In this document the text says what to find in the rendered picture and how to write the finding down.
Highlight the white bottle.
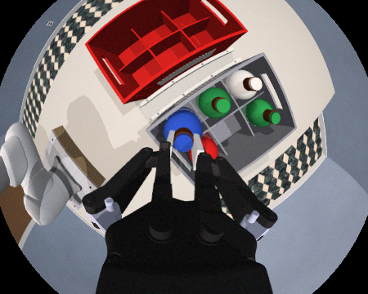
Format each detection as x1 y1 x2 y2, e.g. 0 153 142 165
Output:
222 69 262 100

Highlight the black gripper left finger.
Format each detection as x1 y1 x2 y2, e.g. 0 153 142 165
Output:
82 130 175 240

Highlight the dark grey crate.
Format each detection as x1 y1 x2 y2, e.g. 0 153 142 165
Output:
146 52 297 186

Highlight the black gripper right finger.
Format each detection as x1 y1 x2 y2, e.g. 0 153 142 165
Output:
191 133 278 243

